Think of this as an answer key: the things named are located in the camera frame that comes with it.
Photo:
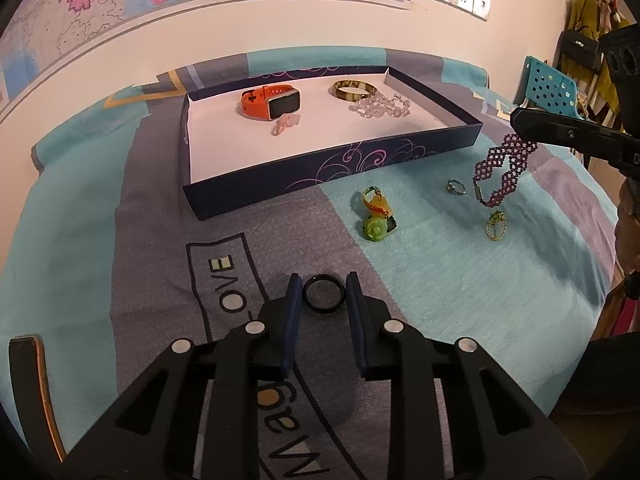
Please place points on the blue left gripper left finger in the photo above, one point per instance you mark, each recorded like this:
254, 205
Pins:
290, 315

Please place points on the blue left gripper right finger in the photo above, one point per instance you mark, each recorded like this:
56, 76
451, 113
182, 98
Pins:
358, 312

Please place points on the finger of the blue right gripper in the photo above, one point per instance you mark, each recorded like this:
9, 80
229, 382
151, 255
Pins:
544, 127

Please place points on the green flower yellow keychain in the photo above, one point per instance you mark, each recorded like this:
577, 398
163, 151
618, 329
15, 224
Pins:
381, 220

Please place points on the dark blue jewelry tray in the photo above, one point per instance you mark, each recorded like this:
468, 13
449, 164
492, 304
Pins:
232, 161

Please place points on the person's right hand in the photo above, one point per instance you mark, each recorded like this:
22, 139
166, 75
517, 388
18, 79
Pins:
627, 230

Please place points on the blue perforated plastic chair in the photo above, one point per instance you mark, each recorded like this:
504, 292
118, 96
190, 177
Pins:
545, 87

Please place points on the black handbag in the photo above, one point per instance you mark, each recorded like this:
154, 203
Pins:
581, 42

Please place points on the yellow hanging garment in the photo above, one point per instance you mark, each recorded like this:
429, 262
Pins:
591, 20

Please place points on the teal grey bed sheet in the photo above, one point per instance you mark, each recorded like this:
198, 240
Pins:
140, 342

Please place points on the pink hair clip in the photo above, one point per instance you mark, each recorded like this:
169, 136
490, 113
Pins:
285, 122

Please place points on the tortoiseshell bangle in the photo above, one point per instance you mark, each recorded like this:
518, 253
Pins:
351, 90

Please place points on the orange smart watch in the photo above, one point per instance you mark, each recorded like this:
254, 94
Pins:
270, 102

